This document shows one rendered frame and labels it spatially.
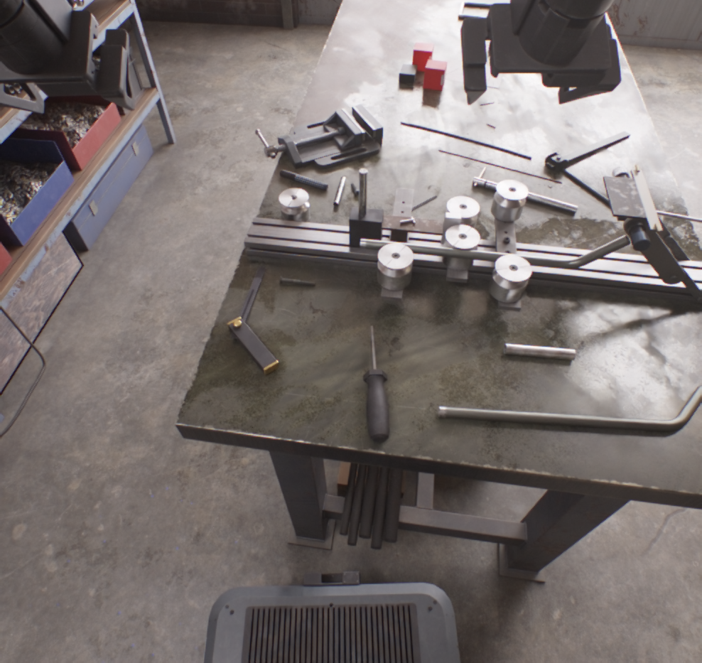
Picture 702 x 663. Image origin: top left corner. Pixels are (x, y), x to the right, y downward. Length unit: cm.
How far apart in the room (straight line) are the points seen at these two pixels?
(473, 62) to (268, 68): 295
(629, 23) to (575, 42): 356
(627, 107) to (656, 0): 269
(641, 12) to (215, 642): 388
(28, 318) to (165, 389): 57
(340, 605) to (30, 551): 91
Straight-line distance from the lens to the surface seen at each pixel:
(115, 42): 57
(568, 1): 46
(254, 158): 265
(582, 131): 124
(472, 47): 53
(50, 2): 54
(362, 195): 77
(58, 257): 219
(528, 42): 50
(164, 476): 168
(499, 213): 87
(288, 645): 123
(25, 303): 208
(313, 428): 67
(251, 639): 125
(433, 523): 134
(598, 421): 73
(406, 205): 88
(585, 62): 52
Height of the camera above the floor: 148
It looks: 52 degrees down
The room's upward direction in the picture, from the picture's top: straight up
